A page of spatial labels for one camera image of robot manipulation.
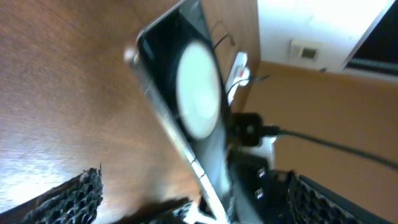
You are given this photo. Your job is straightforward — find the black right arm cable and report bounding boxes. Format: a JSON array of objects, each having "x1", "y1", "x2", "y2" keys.
[{"x1": 278, "y1": 128, "x2": 398, "y2": 172}]

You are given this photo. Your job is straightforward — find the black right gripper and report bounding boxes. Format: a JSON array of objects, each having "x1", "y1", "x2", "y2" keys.
[{"x1": 174, "y1": 146, "x2": 296, "y2": 224}]

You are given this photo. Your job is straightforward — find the white wall outlet plate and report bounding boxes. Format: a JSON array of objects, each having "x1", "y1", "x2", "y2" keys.
[{"x1": 289, "y1": 40, "x2": 322, "y2": 61}]

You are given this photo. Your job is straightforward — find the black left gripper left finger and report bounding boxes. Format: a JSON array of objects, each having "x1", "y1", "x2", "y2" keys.
[{"x1": 1, "y1": 168, "x2": 103, "y2": 223}]

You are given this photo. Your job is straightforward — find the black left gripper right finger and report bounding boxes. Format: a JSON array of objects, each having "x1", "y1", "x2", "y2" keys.
[{"x1": 287, "y1": 175, "x2": 390, "y2": 224}]

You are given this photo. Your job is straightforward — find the white power strip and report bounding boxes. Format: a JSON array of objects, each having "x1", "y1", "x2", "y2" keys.
[{"x1": 225, "y1": 52, "x2": 250, "y2": 105}]

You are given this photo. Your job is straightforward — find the white USB charger plug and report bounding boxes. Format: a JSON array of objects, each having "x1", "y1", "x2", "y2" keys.
[{"x1": 234, "y1": 67, "x2": 250, "y2": 86}]

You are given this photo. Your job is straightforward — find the black USB charging cable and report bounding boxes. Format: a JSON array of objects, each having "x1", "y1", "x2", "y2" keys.
[{"x1": 213, "y1": 33, "x2": 271, "y2": 97}]

